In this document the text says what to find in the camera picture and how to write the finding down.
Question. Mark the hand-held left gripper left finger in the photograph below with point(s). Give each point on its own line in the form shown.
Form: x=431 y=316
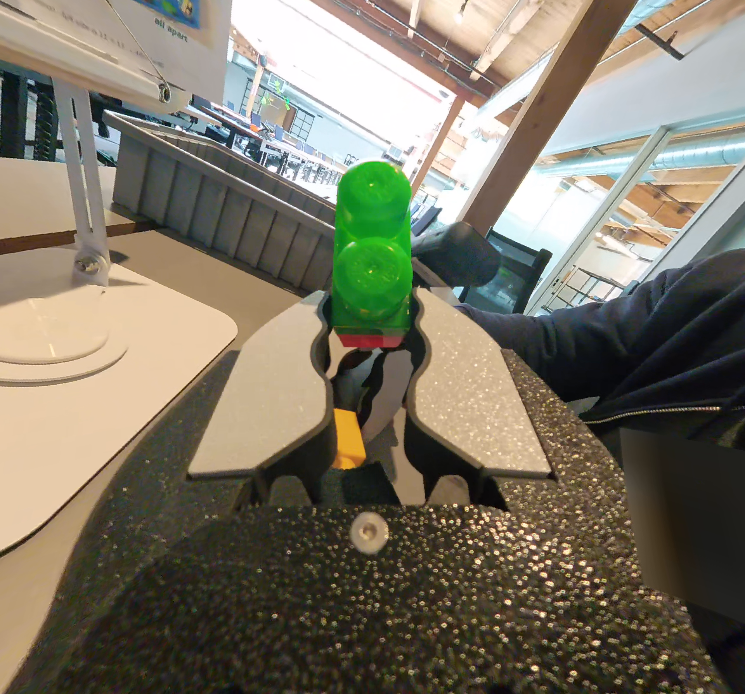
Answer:
x=268 y=397

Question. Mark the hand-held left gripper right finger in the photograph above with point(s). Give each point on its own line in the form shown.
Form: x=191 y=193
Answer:
x=477 y=391

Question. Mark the green two-stud mega block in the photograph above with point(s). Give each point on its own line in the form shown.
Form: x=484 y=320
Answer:
x=372 y=263

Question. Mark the yellow single-stud mega block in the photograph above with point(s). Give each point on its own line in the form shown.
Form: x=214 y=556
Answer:
x=348 y=438

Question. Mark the red single-stud mega block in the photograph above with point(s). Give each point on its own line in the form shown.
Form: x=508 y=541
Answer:
x=372 y=342

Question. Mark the person's right forearm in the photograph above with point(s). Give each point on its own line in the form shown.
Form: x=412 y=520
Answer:
x=611 y=344

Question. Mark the black office chair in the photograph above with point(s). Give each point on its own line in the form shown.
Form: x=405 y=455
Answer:
x=524 y=280

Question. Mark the grey plastic bin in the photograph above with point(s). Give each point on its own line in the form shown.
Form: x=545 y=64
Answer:
x=233 y=216

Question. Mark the person's navy jacket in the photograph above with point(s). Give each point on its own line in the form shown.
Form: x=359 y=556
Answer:
x=669 y=419

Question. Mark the white clip bar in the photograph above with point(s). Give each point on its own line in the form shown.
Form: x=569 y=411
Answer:
x=70 y=59

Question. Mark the printed instruction sheet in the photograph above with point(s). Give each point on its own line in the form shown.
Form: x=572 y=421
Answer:
x=87 y=24

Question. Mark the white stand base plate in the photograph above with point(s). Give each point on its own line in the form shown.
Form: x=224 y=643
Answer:
x=145 y=356

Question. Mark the wooden support post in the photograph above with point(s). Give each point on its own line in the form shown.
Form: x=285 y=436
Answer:
x=559 y=94

